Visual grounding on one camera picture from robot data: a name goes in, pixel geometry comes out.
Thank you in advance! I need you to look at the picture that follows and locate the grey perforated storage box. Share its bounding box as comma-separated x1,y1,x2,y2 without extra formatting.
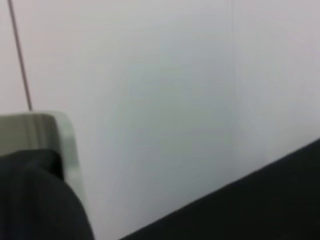
0,110,91,226

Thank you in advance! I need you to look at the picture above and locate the black tablecloth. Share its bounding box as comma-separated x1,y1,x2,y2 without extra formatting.
119,137,320,240

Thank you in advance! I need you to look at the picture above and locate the black cloth liner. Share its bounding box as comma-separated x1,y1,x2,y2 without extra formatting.
0,148,96,240

